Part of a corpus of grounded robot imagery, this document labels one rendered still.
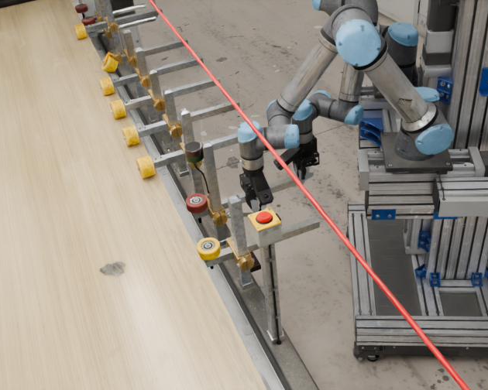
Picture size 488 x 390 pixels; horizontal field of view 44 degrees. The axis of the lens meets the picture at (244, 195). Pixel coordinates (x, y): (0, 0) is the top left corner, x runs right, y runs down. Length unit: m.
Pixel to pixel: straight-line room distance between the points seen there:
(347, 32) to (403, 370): 1.61
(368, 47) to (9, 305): 1.35
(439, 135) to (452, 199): 0.30
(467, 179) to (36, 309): 1.50
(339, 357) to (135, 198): 1.19
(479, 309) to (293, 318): 0.84
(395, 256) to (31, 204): 1.66
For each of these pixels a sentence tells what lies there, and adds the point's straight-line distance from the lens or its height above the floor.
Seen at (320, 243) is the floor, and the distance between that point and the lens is 3.31.
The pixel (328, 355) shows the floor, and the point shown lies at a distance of 2.83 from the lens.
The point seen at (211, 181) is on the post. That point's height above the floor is 1.01.
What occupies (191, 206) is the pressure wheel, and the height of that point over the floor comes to 0.91.
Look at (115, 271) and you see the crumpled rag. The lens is 2.03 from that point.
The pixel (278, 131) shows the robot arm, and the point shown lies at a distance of 1.89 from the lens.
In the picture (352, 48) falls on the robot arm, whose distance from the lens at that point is 1.73.
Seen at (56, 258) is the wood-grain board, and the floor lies 0.90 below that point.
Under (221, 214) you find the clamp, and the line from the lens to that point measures 2.20.
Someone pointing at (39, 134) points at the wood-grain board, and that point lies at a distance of 2.87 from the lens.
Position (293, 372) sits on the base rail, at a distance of 1.93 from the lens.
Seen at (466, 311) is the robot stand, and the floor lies 0.21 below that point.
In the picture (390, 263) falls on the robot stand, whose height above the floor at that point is 0.21.
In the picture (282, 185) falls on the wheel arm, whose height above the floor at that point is 0.86.
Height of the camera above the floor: 2.30
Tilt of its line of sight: 39 degrees down
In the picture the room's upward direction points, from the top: 7 degrees counter-clockwise
